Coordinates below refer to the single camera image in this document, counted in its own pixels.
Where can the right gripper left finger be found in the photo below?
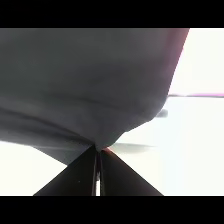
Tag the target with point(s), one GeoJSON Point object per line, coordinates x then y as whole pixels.
{"type": "Point", "coordinates": [75, 180]}

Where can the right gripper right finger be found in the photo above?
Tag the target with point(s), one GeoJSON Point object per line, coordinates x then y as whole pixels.
{"type": "Point", "coordinates": [123, 180]}

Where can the black T-shirt with white print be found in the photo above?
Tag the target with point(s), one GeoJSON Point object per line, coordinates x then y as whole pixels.
{"type": "Point", "coordinates": [83, 83]}

